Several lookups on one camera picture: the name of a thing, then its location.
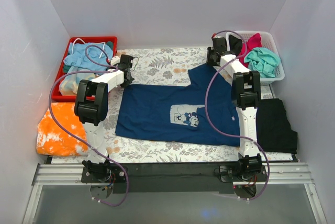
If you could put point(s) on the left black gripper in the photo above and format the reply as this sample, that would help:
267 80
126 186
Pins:
128 76

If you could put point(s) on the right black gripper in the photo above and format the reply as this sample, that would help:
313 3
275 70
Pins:
212 58

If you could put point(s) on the dark blue t shirt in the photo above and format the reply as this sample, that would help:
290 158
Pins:
177 113

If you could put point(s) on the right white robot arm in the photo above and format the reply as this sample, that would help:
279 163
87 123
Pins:
245 95

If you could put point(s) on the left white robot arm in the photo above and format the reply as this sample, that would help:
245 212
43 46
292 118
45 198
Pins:
91 107

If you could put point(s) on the black shirt in basket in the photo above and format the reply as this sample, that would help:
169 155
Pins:
235 44

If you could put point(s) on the floral table cloth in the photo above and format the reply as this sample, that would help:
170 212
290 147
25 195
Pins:
167 66

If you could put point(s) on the light blue garment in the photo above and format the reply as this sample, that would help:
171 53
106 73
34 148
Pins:
83 57

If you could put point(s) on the magenta shirt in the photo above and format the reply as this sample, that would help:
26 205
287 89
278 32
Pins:
253 42

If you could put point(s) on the teal shirt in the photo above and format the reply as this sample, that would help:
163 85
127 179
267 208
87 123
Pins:
262 60

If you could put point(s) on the white plastic basket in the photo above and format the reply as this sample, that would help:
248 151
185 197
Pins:
267 42

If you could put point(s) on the yellow blue patterned garment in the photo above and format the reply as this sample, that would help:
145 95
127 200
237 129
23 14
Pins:
69 86

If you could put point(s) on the dark green garment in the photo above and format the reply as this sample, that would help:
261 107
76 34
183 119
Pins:
111 46

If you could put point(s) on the red plastic tray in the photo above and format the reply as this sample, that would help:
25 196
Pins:
56 95

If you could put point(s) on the orange tie-dye folded shirt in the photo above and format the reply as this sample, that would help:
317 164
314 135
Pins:
52 140

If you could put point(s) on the black folded shirt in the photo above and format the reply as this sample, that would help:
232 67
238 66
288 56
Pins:
274 133

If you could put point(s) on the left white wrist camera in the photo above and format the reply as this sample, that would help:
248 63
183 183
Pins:
114 61

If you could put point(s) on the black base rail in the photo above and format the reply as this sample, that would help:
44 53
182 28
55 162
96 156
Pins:
170 177

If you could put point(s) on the aluminium frame rail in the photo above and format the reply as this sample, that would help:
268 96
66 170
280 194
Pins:
288 195

